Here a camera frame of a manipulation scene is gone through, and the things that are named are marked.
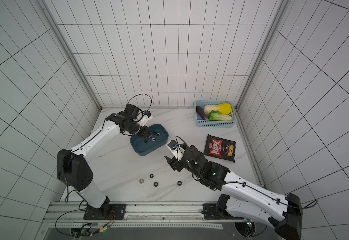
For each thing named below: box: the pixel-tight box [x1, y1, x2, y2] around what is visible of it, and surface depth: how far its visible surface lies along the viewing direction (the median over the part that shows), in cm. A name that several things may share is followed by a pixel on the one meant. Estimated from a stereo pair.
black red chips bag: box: [203, 134, 236, 163], surface depth 98 cm
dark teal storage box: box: [130, 123, 169, 156], surface depth 102 cm
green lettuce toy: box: [208, 110, 234, 122], surface depth 106 cm
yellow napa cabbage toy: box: [204, 102, 232, 115], surface depth 112 cm
